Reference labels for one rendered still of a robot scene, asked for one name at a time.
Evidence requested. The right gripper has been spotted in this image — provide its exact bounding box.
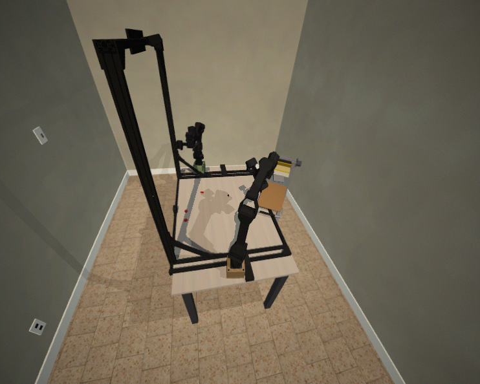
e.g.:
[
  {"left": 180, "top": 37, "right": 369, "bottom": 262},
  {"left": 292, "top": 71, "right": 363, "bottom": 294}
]
[{"left": 245, "top": 158, "right": 268, "bottom": 191}]

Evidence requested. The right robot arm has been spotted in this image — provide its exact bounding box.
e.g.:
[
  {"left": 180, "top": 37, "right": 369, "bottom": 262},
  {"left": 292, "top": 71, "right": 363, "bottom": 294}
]
[{"left": 228, "top": 151, "right": 279, "bottom": 269}]

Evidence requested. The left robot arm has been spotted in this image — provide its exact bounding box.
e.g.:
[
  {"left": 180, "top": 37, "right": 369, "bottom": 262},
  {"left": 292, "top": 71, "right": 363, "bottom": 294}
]
[{"left": 185, "top": 122, "right": 205, "bottom": 165}]

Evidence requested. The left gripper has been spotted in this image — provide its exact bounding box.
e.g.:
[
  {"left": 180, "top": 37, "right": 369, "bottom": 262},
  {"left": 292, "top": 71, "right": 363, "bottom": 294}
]
[{"left": 176, "top": 140, "right": 202, "bottom": 151}]

